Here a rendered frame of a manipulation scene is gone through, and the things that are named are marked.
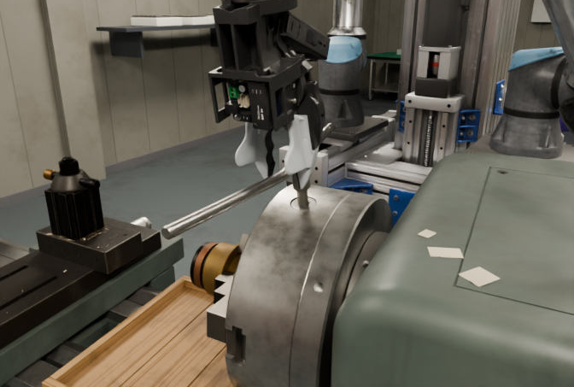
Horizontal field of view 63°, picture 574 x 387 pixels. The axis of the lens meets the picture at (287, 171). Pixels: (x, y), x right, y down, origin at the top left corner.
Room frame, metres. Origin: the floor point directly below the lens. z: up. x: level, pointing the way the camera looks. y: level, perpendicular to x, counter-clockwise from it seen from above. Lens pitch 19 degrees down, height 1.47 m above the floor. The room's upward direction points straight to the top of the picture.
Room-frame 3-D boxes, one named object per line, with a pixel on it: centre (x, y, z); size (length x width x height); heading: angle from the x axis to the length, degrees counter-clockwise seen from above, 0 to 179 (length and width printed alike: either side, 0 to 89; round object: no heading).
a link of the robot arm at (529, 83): (1.04, -0.56, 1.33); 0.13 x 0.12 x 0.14; 36
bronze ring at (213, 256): (0.65, 0.09, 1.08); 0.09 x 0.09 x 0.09; 63
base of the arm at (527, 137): (1.05, -0.55, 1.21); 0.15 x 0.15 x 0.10
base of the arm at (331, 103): (1.33, -0.15, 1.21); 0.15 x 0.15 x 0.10
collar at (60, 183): (0.92, 0.45, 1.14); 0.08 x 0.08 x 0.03
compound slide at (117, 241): (0.91, 0.43, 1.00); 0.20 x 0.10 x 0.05; 63
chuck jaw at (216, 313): (0.54, 0.07, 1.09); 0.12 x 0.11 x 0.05; 153
